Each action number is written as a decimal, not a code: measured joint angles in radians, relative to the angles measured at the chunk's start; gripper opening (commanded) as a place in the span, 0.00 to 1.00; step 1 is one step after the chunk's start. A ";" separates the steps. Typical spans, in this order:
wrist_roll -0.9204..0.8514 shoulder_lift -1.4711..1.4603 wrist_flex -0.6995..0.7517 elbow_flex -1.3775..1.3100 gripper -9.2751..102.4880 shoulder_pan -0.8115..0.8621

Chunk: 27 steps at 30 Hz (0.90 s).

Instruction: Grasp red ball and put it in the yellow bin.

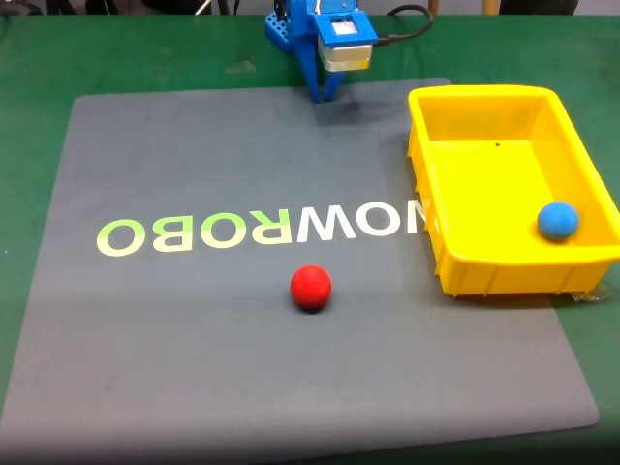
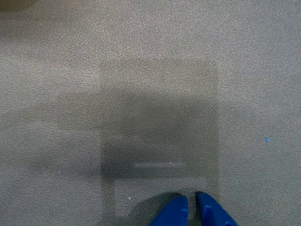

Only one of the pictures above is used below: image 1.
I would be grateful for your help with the red ball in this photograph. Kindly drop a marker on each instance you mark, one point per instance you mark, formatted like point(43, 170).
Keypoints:
point(311, 288)

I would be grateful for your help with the yellow plastic bin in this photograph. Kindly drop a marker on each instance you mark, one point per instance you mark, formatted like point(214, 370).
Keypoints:
point(484, 194)

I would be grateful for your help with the blue ball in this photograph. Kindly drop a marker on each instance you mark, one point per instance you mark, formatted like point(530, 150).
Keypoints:
point(558, 220)

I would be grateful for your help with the wooden leg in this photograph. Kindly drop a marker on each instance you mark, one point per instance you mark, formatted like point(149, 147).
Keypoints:
point(433, 6)
point(490, 6)

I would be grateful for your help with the grey mat with lettering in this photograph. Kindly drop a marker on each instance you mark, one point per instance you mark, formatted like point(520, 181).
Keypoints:
point(203, 329)

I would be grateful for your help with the clear tape piece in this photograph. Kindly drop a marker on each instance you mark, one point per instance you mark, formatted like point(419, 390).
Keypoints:
point(588, 293)

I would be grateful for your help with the silver camera box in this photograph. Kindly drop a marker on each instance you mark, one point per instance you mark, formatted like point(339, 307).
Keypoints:
point(345, 57)

